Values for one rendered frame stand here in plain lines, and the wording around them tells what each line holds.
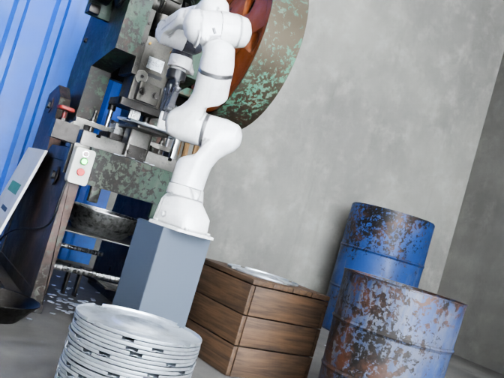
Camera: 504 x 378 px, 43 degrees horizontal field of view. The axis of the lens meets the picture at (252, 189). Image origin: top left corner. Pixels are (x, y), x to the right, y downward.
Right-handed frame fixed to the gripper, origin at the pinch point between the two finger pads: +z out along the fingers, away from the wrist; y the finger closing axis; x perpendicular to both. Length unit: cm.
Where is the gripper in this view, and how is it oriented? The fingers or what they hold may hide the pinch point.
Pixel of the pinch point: (162, 120)
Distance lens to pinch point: 252.1
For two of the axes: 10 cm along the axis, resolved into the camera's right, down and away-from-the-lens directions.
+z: -2.8, 9.6, -0.6
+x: 8.3, 2.7, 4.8
